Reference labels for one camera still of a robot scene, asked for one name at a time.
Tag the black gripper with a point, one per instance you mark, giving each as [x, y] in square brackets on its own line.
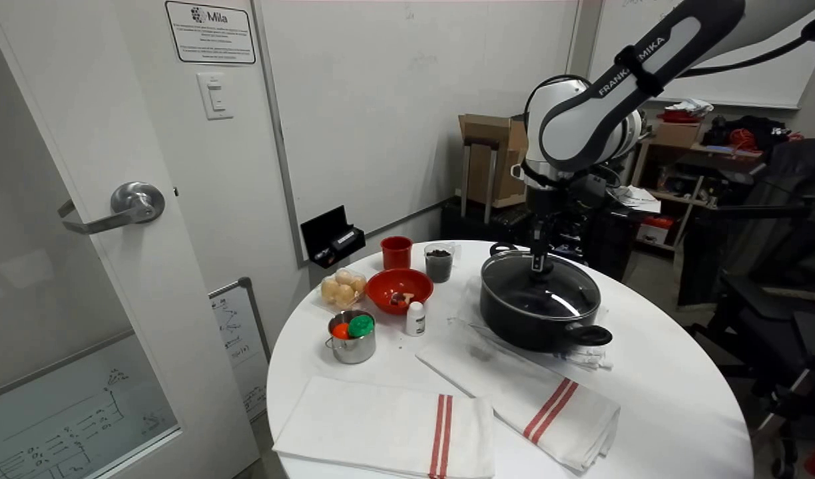
[550, 205]

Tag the glass lid black knob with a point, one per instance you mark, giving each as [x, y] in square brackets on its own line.
[562, 297]

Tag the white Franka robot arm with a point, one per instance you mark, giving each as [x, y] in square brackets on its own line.
[583, 123]

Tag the black cooking pot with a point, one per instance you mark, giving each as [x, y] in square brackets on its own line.
[522, 334]

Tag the black bin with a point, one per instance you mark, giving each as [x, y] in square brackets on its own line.
[615, 244]

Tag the small grey cup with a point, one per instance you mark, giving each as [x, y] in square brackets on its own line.
[438, 267]

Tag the white red box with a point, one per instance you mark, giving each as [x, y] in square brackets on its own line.
[652, 232]

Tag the red mug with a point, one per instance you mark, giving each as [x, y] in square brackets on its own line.
[395, 256]

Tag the small white bottle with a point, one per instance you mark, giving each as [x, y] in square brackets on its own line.
[417, 320]

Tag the red bowl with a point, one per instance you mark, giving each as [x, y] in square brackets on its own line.
[397, 285]

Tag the wooden shelf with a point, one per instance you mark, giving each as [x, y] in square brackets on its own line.
[690, 201]

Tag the folded white towel red stripes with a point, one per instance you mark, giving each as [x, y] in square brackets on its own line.
[575, 428]

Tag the metal cup with coloured items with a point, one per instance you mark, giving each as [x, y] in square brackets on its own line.
[353, 348]

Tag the black open case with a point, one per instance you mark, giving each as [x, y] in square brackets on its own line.
[323, 232]

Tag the black office chair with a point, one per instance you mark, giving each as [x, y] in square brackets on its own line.
[780, 337]

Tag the flat white towel red stripes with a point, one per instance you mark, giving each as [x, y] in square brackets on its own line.
[354, 434]

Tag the small framed whiteboard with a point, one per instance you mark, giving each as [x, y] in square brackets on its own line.
[237, 348]

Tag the white door with glass panel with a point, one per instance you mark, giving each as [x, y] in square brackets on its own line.
[89, 108]

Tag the large wall whiteboard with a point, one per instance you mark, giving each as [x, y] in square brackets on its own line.
[762, 90]

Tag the white light switch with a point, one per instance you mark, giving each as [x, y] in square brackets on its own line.
[216, 98]

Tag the white wall sign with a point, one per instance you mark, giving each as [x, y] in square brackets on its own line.
[210, 31]

